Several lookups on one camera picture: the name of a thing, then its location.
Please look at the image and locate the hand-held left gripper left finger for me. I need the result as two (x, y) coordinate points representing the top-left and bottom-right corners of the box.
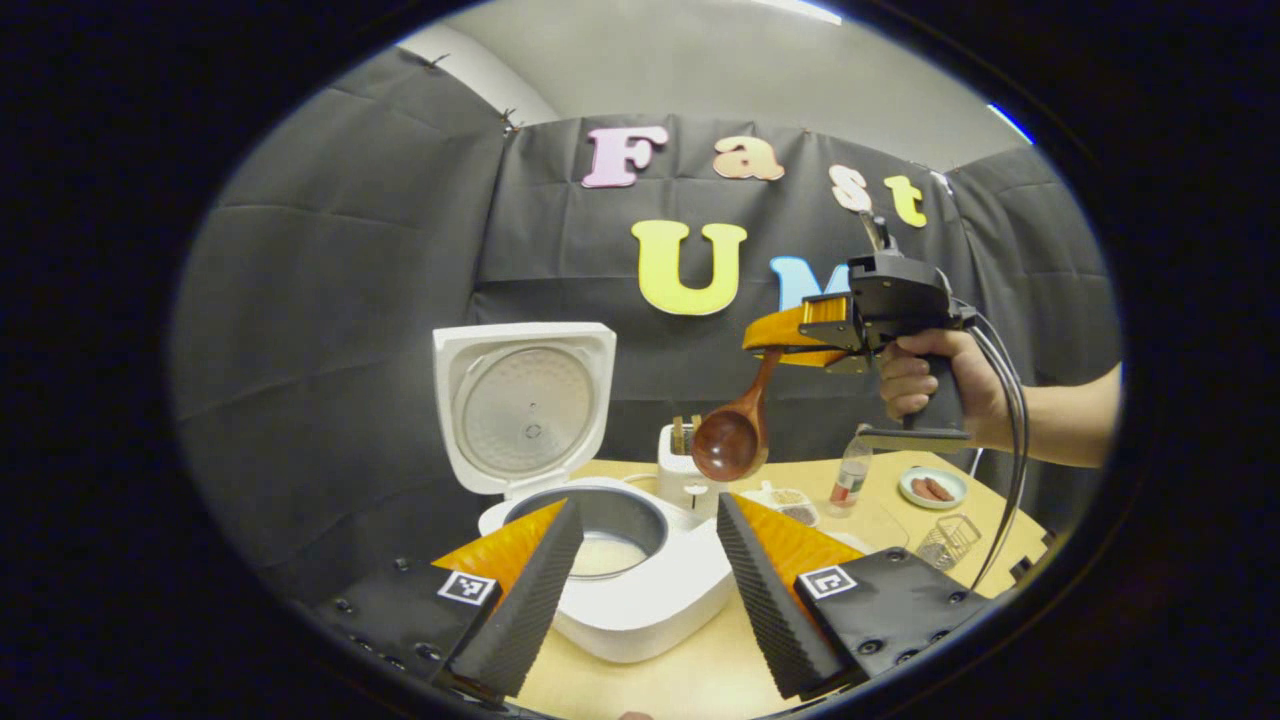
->
(310, 498), (586, 703)

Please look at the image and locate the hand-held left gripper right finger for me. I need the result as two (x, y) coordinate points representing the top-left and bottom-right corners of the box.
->
(716, 490), (1002, 701)

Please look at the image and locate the brown wooden spoon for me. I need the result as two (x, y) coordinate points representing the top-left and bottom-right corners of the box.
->
(691, 346), (787, 484)

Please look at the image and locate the clear square chopstick holder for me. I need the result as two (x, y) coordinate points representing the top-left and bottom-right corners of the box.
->
(914, 512), (984, 572)

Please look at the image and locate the white rice cooker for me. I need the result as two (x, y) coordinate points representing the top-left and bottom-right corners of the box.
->
(433, 322), (737, 665)

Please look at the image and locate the clear plastic rice container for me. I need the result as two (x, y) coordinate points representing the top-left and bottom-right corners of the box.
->
(820, 495), (912, 557)

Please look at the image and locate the white divided grain dish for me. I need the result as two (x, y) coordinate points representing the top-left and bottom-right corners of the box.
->
(745, 481), (822, 529)

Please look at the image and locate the clear plastic bottle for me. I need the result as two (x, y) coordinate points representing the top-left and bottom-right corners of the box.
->
(827, 424), (874, 519)

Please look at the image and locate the white toaster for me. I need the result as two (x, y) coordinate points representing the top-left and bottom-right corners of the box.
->
(656, 415), (723, 520)

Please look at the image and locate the green plate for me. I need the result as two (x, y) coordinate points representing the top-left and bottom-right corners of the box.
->
(897, 466), (970, 512)

